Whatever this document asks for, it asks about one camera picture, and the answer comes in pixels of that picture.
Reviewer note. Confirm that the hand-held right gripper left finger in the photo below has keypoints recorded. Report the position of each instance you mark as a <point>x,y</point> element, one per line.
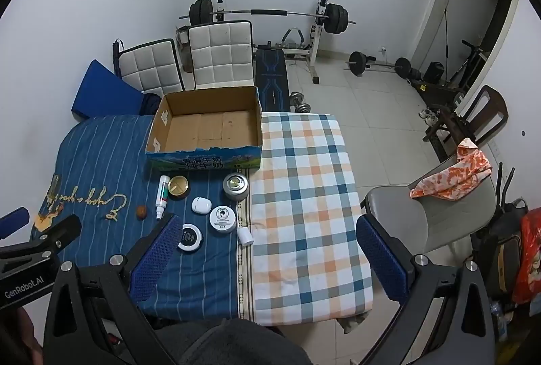
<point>155,257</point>

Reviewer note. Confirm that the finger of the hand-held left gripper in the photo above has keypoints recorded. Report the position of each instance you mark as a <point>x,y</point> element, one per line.
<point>12,219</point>
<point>63,229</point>

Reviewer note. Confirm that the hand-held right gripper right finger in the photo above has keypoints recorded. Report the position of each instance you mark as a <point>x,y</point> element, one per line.
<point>380,259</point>

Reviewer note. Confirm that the brown walnut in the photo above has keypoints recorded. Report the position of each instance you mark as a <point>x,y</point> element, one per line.
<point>142,212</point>

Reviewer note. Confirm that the printed cardboard box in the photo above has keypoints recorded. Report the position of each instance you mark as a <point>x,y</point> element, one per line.
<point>203,128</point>

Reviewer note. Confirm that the black and white round tin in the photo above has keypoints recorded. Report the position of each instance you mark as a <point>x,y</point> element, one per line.
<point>190,238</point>

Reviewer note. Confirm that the grey plastic chair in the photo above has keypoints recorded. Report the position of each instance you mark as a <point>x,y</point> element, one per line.
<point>401,217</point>

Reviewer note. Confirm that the white tube red green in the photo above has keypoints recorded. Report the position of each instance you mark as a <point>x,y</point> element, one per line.
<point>162,196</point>

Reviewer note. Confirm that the white earbud case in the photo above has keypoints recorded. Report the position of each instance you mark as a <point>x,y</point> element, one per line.
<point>201,205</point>

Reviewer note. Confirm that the gold round tin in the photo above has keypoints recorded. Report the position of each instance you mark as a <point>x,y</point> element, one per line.
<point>179,186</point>

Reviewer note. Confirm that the white round jar black logo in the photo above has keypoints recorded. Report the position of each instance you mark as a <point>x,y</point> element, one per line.
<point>222,218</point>

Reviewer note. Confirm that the blue striped blanket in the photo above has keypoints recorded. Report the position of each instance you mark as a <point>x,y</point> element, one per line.
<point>105,162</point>

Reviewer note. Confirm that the small white bottle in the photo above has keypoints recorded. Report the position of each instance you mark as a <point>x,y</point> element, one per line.
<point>245,236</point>

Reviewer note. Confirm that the plaid blanket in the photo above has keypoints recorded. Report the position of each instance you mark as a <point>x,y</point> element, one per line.
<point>304,196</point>

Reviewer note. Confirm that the silver round tin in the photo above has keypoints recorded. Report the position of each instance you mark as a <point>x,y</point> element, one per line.
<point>236,186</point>

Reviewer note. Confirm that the orange floral cloth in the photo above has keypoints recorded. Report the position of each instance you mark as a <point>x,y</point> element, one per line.
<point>460,174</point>

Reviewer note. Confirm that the black backpack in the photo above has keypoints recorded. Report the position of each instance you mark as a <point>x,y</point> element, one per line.
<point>501,259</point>

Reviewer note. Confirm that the blue foam mat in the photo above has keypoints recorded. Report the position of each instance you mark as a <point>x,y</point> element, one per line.
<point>103,90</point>

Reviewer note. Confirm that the red plastic bag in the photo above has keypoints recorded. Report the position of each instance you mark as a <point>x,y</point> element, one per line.
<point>530,255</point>

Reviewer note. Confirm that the white shoes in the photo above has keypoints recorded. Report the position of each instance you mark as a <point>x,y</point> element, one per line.
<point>429,116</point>

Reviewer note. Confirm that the navy blue bag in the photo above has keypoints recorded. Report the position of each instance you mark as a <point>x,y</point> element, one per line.
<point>151,105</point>

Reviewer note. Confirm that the chrome dumbbell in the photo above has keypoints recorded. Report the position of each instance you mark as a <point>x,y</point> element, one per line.
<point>301,103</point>

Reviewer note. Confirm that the white padded chair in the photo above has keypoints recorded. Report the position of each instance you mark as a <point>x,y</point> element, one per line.
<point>219,54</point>
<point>148,69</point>

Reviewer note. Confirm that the dark wooden chair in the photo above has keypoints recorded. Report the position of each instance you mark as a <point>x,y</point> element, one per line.
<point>486,111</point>

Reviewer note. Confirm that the black speaker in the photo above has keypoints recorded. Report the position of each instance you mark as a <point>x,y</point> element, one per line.
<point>433,72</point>

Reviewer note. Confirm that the short barbell with black plates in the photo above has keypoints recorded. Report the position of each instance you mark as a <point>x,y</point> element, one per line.
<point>358,62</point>

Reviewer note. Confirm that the black exercise bike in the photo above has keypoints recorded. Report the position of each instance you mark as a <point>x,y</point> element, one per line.
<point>467,64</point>

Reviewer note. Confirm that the black weight bench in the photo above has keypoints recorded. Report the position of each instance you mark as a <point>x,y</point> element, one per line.
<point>271,73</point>

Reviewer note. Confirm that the white weight rack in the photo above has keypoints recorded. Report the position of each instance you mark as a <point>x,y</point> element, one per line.
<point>317,35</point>

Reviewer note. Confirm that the long barbell with black plates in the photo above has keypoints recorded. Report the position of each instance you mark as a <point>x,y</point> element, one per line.
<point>268,12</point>

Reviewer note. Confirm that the white door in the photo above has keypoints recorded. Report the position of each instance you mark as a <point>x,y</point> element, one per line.
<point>460,1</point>

